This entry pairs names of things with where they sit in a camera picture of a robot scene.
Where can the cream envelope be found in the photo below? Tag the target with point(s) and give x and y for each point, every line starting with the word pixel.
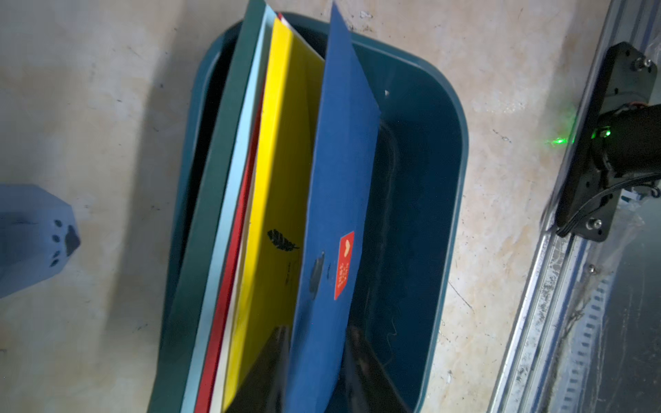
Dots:
pixel 227 361

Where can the navy blue envelope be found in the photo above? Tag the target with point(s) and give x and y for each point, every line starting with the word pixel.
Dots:
pixel 343 162

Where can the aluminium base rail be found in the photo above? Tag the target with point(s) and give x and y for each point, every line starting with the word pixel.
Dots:
pixel 587 333

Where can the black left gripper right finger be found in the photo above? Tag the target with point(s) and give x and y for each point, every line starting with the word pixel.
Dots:
pixel 368 387

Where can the yellow envelope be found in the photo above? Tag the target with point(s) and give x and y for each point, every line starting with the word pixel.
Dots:
pixel 272 260

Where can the light blue envelope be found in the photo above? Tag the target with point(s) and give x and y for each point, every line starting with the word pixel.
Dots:
pixel 222 248

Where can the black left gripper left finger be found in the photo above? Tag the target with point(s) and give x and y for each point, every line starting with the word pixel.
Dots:
pixel 264 387

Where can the dark teal storage box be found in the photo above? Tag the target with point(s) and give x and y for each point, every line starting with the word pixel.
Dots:
pixel 413 212

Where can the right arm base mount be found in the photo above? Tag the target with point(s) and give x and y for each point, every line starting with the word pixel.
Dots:
pixel 617 147

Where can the dark green envelope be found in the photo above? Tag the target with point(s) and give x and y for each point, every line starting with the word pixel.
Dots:
pixel 206 232

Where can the red envelope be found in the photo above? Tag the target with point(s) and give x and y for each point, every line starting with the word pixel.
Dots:
pixel 229 173

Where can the blue cat desk lamp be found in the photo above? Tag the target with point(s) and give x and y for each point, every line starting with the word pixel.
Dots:
pixel 38 236

